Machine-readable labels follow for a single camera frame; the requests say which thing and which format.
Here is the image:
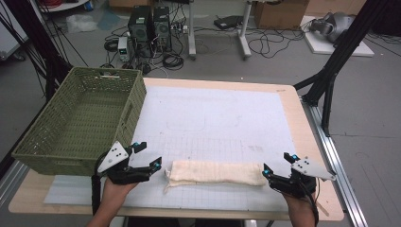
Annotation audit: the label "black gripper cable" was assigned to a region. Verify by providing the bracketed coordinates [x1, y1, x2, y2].
[297, 181, 321, 226]
[91, 151, 109, 216]

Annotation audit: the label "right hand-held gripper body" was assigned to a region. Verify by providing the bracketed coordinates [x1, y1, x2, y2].
[271, 156, 338, 200]

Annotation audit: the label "small white power supply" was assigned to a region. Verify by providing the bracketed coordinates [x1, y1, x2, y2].
[117, 36, 131, 62]

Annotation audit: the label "loose black floor cables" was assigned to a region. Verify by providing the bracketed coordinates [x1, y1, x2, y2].
[247, 27, 306, 60]

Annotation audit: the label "white platform board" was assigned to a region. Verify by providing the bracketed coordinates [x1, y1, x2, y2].
[300, 15, 375, 58]

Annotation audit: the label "white gridded mat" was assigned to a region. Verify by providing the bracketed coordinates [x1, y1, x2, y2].
[44, 85, 299, 213]

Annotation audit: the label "person's right hand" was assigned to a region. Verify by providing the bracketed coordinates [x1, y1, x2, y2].
[281, 192, 317, 216]

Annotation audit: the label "black metal stand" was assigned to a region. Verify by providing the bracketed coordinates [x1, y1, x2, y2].
[293, 0, 392, 138]
[0, 0, 74, 102]

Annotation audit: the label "clear plastic bag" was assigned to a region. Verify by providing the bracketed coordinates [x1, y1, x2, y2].
[65, 13, 97, 34]

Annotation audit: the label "cream cloth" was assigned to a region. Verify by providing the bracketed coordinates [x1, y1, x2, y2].
[163, 159, 268, 194]

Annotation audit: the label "large black computer tower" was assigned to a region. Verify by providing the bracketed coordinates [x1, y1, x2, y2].
[127, 5, 156, 59]

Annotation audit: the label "person's left hand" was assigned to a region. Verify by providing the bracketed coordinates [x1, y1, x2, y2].
[102, 177, 140, 204]

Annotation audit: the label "grey rounded device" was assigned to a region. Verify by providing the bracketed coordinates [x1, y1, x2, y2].
[309, 11, 357, 44]

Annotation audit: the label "flat black box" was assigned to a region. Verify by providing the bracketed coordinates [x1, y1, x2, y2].
[213, 15, 244, 31]

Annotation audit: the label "green woven basket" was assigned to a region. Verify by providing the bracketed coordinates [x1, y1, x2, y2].
[11, 66, 148, 177]

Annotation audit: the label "coiled black cable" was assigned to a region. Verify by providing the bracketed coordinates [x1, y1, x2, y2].
[162, 53, 185, 71]

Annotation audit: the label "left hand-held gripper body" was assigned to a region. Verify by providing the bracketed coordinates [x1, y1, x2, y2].
[96, 140, 152, 186]

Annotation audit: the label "cardboard box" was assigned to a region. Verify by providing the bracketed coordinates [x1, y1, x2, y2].
[253, 0, 310, 31]

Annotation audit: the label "slim black computer tower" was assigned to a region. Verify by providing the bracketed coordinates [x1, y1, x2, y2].
[152, 6, 173, 53]

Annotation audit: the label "white desk leg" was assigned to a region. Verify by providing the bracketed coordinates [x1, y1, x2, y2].
[237, 0, 253, 61]
[187, 0, 198, 61]

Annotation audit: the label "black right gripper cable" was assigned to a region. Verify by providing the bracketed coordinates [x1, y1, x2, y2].
[297, 181, 321, 226]

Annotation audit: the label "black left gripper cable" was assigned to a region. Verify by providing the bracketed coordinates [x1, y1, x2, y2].
[91, 151, 109, 216]

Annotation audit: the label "aluminium rail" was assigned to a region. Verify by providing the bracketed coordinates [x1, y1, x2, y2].
[302, 96, 369, 227]

